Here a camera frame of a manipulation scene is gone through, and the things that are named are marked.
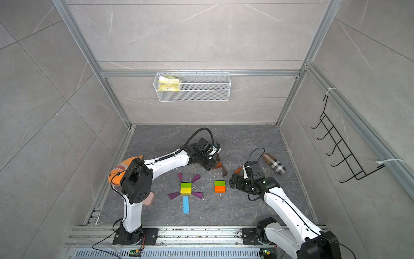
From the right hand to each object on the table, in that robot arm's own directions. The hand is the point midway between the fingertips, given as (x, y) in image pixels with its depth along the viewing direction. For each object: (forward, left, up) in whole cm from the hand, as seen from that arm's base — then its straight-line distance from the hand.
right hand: (237, 183), depth 82 cm
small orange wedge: (+10, -2, -6) cm, 12 cm away
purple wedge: (+9, +32, -6) cm, 34 cm away
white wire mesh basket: (+56, +24, +22) cm, 65 cm away
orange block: (-1, +9, -6) cm, 11 cm away
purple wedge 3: (-3, +35, -6) cm, 35 cm away
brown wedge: (+10, +6, -6) cm, 13 cm away
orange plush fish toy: (+5, +66, 0) cm, 66 cm away
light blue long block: (-10, +27, -7) cm, 30 cm away
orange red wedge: (+14, +9, -6) cm, 18 cm away
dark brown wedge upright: (+19, +9, -5) cm, 21 cm away
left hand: (+13, +11, +1) cm, 17 cm away
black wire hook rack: (-7, -41, +24) cm, 48 cm away
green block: (+2, +28, -6) cm, 29 cm away
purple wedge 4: (-3, +21, -7) cm, 22 cm away
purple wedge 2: (+7, +23, -7) cm, 25 cm away
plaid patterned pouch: (+13, -26, -6) cm, 30 cm away
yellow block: (-1, +28, -6) cm, 28 cm away
